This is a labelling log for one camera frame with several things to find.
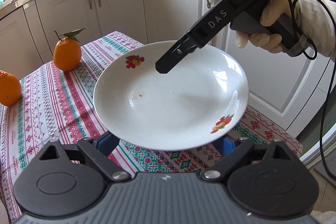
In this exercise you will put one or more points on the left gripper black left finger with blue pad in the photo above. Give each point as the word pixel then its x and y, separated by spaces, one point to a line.
pixel 85 161

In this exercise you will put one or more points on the white kitchen base cabinets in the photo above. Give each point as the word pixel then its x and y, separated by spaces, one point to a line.
pixel 288 91

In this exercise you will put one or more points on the patterned red green tablecloth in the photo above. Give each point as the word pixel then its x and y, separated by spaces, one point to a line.
pixel 58 105

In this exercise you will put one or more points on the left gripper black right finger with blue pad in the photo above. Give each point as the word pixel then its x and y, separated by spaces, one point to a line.
pixel 237 153

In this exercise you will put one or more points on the orange without leaves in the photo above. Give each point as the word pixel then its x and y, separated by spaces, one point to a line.
pixel 10 89

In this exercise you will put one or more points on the gloved right hand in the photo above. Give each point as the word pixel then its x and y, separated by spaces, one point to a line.
pixel 269 42

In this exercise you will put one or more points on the white sleeved forearm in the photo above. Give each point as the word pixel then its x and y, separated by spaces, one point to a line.
pixel 316 24

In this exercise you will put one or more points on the white plate with fruit decal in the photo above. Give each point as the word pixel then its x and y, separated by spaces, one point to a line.
pixel 199 101

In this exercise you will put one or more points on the orange with green leaves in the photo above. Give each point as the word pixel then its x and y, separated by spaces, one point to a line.
pixel 67 52

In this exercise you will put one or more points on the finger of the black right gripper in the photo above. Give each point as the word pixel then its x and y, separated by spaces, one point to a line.
pixel 174 55

